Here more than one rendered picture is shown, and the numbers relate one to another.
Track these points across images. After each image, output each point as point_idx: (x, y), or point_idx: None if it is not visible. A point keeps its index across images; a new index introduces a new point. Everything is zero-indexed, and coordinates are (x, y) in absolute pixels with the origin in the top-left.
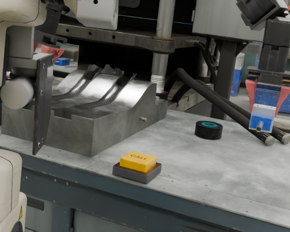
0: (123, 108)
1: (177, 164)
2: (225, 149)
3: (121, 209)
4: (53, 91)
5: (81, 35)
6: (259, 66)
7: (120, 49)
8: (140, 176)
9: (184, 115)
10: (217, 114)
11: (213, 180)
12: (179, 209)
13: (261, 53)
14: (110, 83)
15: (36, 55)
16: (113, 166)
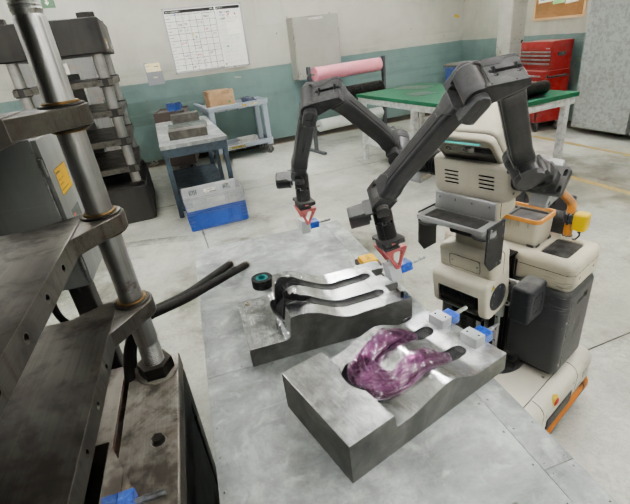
0: (331, 274)
1: (336, 266)
2: (283, 270)
3: None
4: (348, 314)
5: (97, 426)
6: (308, 199)
7: None
8: None
9: (215, 317)
10: (117, 347)
11: (337, 254)
12: None
13: (307, 192)
14: (305, 287)
15: (429, 210)
16: (381, 264)
